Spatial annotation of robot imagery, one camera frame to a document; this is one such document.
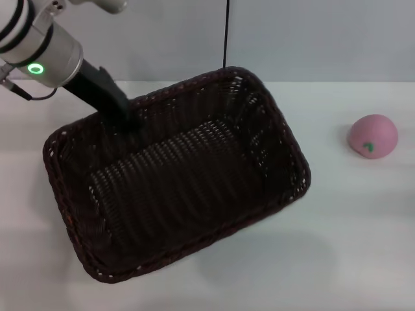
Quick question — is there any black arm cable with connector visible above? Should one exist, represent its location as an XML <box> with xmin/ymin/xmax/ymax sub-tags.
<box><xmin>0</xmin><ymin>63</ymin><xmax>58</xmax><ymax>101</ymax></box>

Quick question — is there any pink peach toy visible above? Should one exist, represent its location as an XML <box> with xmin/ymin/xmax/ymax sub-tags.
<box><xmin>347</xmin><ymin>113</ymin><xmax>399</xmax><ymax>160</ymax></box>

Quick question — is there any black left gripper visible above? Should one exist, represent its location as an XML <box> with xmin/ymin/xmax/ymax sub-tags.
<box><xmin>62</xmin><ymin>59</ymin><xmax>144</xmax><ymax>134</ymax></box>

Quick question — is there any dark brown woven basket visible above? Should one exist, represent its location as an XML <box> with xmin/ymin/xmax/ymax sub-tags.
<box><xmin>42</xmin><ymin>66</ymin><xmax>312</xmax><ymax>284</ymax></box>

